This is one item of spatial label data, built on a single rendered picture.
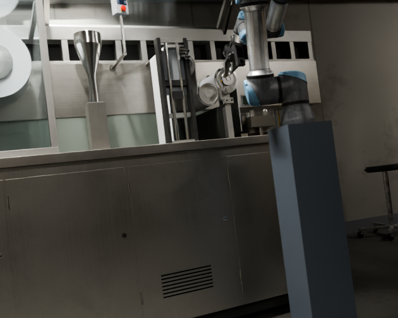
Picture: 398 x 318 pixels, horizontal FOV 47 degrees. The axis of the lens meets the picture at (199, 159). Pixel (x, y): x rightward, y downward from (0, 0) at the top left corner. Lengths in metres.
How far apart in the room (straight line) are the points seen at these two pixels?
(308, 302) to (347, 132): 3.01
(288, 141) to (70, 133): 1.26
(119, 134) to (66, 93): 0.37
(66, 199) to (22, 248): 0.26
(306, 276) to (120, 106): 1.42
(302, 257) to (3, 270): 1.18
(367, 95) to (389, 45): 0.60
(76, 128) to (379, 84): 3.34
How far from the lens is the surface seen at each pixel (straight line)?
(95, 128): 2.35
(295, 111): 1.93
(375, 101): 4.98
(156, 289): 2.10
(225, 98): 2.47
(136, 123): 2.68
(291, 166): 1.86
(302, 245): 1.88
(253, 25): 1.94
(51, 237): 1.97
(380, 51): 5.14
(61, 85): 2.64
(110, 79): 2.69
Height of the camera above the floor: 0.74
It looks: 2 degrees up
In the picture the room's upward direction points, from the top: 7 degrees counter-clockwise
